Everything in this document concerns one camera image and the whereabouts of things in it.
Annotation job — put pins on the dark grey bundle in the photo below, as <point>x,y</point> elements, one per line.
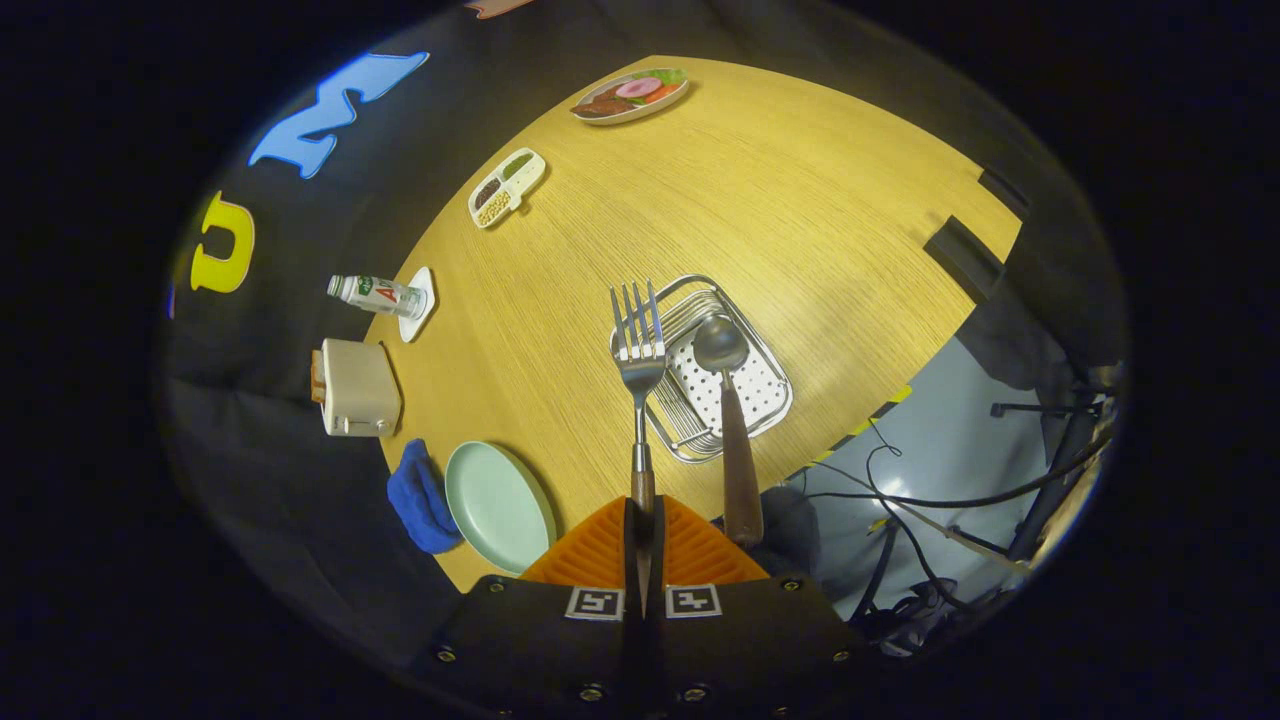
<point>792,530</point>

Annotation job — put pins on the black stand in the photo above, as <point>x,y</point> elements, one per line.
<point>1065,470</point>

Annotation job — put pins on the white toaster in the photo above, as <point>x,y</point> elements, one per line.
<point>360,385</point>

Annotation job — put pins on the pale green plate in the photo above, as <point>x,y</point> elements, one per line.
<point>500,505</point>

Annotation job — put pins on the toasted bread slice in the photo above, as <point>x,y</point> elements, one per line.
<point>317,363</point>
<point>319,390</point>

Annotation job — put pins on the white coaster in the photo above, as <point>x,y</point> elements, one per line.
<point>420,326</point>

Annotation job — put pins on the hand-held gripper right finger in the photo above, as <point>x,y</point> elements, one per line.
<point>659,560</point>

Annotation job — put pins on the small white drink bottle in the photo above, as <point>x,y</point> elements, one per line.
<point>385,296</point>

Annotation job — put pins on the yellow black floor tape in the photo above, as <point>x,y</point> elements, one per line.
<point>860,428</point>

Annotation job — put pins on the white plate with food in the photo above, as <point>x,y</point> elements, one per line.
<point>630,97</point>

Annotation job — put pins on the white divided dish with beans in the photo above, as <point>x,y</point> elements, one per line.
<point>507,188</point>

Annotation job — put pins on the blue cloth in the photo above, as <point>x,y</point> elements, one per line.
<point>420,500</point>

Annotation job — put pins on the black table bracket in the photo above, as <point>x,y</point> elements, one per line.
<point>962,258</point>
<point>1004,193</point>

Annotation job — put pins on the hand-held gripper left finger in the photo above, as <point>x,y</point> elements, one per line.
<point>631,560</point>

